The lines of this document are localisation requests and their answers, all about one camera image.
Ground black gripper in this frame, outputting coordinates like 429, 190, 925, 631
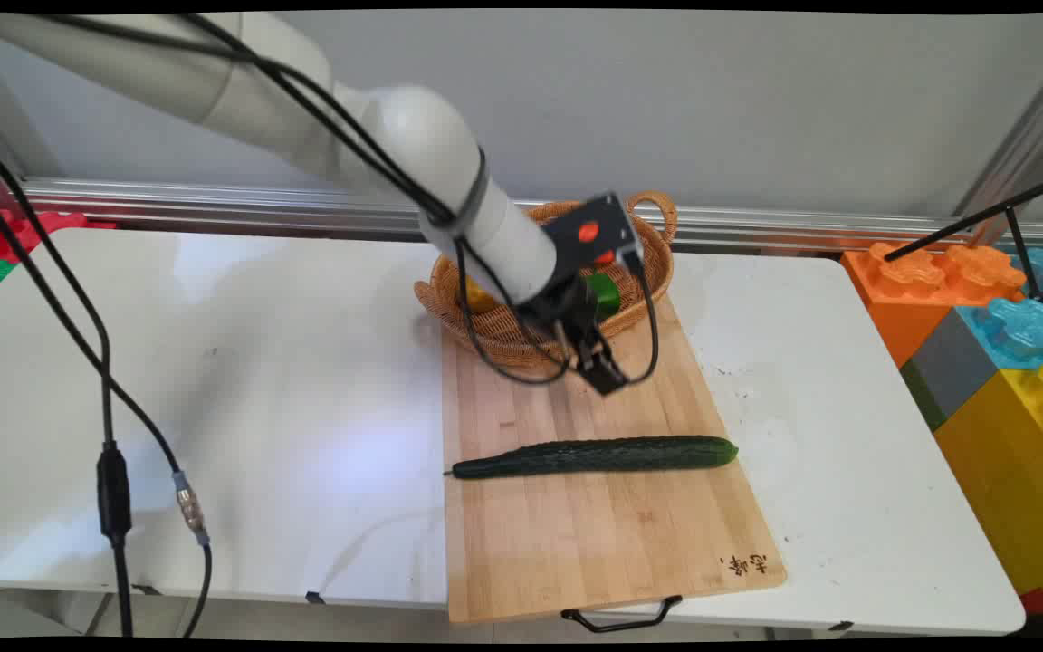
516, 272, 629, 398

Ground green pepper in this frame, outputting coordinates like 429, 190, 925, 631
587, 272, 622, 320

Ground woven wicker basket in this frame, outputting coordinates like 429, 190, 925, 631
413, 190, 678, 370

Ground long dark green cucumber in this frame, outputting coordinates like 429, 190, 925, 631
444, 436, 740, 480

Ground yellow fruit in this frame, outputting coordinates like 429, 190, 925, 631
464, 275, 499, 314

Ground bamboo cutting board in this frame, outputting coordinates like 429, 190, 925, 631
440, 295, 789, 626

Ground large orange building block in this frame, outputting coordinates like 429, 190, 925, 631
840, 241, 1028, 369

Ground large grey building block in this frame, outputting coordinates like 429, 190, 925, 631
900, 308, 1000, 432

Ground large blue building block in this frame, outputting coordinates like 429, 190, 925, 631
956, 246, 1043, 372

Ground large yellow building block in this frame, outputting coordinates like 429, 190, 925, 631
933, 362, 1043, 626

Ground black tripod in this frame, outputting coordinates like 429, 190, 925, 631
884, 170, 1043, 314

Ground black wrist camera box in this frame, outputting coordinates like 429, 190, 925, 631
540, 192, 646, 276

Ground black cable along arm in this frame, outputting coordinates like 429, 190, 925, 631
0, 11, 662, 387

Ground aluminium frame rail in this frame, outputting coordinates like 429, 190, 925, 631
18, 177, 1043, 254

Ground black cable with metal connector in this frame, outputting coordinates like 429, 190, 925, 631
0, 132, 215, 638

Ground aluminium frame post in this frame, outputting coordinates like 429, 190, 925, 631
952, 40, 1043, 247

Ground black cable with ferrite block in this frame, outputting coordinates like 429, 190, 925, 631
0, 177, 135, 638

